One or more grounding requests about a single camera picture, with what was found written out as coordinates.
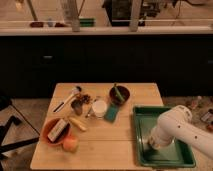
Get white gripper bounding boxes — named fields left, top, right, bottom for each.
left=148, top=129, right=174, bottom=149

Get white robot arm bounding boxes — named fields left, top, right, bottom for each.
left=148, top=105, right=213, bottom=159

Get green plastic tray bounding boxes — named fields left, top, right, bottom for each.
left=133, top=106, right=196, bottom=168

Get teal sponge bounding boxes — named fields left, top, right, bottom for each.
left=104, top=104, right=119, bottom=122

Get dark red bowl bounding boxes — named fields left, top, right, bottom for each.
left=109, top=86, right=130, bottom=106

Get green vegetable in bowl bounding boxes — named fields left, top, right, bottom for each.
left=114, top=83, right=124, bottom=102

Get white cup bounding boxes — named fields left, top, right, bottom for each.
left=92, top=100, right=107, bottom=118

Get metal spoon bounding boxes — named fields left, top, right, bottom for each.
left=85, top=96, right=100, bottom=118

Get yellow banana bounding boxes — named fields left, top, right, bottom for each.
left=68, top=117, right=87, bottom=131

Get brown pinecone cluster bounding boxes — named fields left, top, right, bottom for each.
left=77, top=94, right=91, bottom=104

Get orange apple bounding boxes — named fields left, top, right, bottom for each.
left=63, top=136, right=78, bottom=152

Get white and brown box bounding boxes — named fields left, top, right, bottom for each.
left=47, top=119, right=69, bottom=143

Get orange bowl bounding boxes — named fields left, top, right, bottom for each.
left=41, top=118, right=70, bottom=146

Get dark cabinet counter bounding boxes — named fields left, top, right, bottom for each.
left=0, top=29, right=213, bottom=98

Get black chair frame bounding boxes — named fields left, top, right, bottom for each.
left=0, top=91, right=41, bottom=171

